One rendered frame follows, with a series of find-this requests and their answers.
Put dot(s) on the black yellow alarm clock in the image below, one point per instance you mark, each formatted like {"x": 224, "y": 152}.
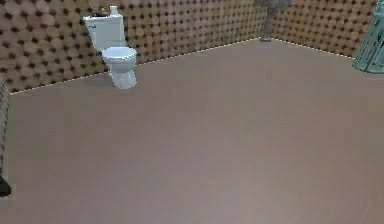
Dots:
{"x": 100, "y": 13}

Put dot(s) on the black object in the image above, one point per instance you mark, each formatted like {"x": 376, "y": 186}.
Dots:
{"x": 4, "y": 188}

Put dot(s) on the white bottle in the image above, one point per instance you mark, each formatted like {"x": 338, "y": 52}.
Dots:
{"x": 114, "y": 10}

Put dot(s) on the pale green glass shower cabin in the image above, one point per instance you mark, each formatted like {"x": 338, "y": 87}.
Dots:
{"x": 371, "y": 46}

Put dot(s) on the white toilet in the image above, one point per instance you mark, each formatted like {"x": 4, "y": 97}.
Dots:
{"x": 113, "y": 46}

